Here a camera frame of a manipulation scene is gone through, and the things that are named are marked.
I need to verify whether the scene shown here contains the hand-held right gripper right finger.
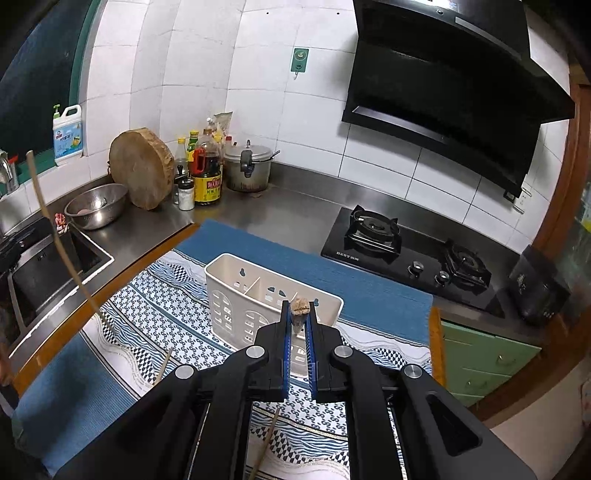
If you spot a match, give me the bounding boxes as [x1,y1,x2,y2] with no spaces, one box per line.
[305,299,543,480]

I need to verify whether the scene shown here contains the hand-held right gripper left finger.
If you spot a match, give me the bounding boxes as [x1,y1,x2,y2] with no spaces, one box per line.
[53,299,296,480]

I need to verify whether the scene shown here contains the tan wooden chopstick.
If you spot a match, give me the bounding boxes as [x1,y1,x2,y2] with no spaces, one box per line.
[25,150,109,324]
[290,298,310,330]
[250,406,281,480]
[154,347,175,387]

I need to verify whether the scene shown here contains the cream plastic utensil holder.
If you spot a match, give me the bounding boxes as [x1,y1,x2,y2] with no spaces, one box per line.
[204,253,345,370]

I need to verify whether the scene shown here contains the blue white patterned cloth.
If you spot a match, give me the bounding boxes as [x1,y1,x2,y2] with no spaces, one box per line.
[11,219,435,480]

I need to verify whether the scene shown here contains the black gas stove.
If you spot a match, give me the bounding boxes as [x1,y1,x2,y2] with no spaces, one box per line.
[321,205,506,319]

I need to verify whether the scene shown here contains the green drawer cabinet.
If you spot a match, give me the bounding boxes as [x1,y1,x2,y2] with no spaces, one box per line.
[441,318,542,409]

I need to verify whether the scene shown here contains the steel pressure cooker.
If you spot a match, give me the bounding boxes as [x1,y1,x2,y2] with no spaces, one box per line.
[223,140,281,193]

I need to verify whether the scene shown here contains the large soy sauce bottle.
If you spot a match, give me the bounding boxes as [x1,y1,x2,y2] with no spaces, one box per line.
[193,134,224,206]

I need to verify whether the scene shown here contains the white salt shaker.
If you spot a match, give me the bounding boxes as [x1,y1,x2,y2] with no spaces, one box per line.
[178,178,195,212]

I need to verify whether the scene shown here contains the round wooden table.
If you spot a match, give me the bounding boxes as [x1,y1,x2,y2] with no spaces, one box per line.
[11,222,448,398]

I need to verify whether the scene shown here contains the black kitchen appliance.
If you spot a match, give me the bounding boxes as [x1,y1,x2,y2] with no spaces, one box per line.
[509,244,571,326]

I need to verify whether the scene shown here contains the round wooden cutting board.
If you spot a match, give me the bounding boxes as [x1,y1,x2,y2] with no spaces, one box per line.
[108,128,176,212]

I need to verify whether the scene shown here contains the stainless steel bowl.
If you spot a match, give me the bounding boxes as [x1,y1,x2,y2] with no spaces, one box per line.
[64,183,129,230]

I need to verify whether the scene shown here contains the clear plastic food packet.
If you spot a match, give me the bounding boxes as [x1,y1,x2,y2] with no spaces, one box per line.
[212,112,234,139]

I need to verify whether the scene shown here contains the stainless steel sink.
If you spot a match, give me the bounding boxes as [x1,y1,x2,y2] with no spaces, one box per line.
[0,217,115,352]

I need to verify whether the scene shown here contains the black range hood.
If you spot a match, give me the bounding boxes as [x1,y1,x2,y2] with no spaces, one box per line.
[341,0,576,199]

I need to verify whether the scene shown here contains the wooden glass door cabinet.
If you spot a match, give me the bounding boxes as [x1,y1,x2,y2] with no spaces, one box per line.
[531,60,591,287]

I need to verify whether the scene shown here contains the white detergent bottle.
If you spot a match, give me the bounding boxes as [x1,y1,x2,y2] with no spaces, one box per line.
[52,104,85,167]

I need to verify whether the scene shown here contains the steel faucet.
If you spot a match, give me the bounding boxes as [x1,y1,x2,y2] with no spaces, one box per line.
[0,150,19,195]

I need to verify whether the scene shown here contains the green framed window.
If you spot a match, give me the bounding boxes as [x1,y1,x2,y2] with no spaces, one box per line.
[0,0,105,162]

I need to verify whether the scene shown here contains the green wall hook plate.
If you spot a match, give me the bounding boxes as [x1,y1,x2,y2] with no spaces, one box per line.
[291,46,310,80]

